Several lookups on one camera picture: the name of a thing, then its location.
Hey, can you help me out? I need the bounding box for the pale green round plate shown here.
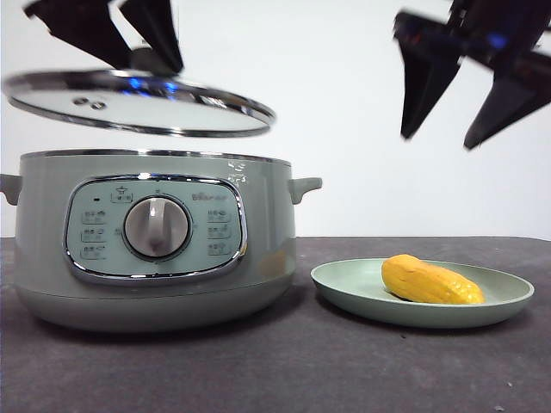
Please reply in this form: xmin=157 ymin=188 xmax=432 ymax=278
xmin=309 ymin=257 xmax=536 ymax=330

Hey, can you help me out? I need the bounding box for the pale green electric steamer pot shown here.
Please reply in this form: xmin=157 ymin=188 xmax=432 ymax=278
xmin=0 ymin=149 xmax=323 ymax=333

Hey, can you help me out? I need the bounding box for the yellow corn cob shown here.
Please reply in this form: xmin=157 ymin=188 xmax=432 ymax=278
xmin=381 ymin=253 xmax=486 ymax=305

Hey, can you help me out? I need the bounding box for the glass lid with green knob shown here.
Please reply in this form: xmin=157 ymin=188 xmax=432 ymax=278
xmin=2 ymin=46 xmax=276 ymax=139

